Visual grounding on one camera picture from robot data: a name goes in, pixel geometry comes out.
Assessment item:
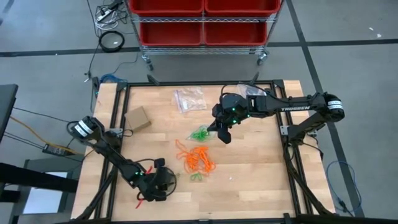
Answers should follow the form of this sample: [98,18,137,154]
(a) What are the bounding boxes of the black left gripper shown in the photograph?
[139,157,170,202]

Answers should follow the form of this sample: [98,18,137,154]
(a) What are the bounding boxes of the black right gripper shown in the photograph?
[206,93,251,144]

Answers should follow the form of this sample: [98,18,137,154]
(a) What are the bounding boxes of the orange rubber bands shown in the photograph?
[175,139,217,177]

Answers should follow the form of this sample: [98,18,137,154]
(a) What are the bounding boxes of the small cardboard box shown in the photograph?
[124,106,152,132]

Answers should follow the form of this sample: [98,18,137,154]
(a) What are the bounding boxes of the cart caster wheel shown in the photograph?
[256,51,269,66]
[141,54,155,72]

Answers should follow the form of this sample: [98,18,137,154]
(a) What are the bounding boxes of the red plastic bin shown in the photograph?
[204,0,282,17]
[138,21,203,47]
[203,21,268,47]
[128,0,205,17]

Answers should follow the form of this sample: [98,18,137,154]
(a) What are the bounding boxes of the black power adapter box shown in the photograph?
[42,142,75,157]

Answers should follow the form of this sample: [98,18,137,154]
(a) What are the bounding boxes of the black device green light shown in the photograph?
[91,76,101,100]

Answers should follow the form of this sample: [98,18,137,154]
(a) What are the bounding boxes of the grey metal stand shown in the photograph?
[9,157,82,224]

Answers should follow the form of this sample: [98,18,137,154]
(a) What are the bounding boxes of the black beam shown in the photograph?
[0,162,79,194]

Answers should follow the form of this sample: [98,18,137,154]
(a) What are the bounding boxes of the white power strip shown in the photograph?
[95,9,112,22]

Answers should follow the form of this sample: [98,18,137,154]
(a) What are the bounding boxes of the black desk top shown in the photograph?
[0,83,19,144]

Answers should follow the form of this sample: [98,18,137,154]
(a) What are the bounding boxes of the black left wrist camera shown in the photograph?
[157,174,175,191]

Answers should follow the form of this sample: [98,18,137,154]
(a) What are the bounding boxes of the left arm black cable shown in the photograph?
[136,158,178,200]

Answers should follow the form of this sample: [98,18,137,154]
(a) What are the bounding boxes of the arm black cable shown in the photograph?
[136,158,178,200]
[220,83,280,101]

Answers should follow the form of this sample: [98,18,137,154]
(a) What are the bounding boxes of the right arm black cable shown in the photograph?
[220,83,280,101]

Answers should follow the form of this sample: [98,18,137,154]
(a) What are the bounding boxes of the black aluminium table frame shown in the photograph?
[73,79,336,224]

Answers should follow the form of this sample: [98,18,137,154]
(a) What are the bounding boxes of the chrome wire shelf cart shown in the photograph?
[123,0,283,67]

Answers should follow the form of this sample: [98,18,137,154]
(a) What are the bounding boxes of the coiled blue cable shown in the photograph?
[99,73,128,85]

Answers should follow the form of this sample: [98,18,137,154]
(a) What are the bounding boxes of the looped blue floor cable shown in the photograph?
[325,159,363,216]

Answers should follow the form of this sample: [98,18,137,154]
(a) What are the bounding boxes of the thin black floor cable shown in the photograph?
[12,107,72,124]

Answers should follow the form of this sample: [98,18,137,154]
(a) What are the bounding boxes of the black round floor ring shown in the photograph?
[98,30,125,53]

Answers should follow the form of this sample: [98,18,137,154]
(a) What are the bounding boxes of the yellow floor cable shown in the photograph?
[9,116,85,156]

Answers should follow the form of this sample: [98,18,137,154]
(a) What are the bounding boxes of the white cable bundle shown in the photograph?
[93,2,129,31]

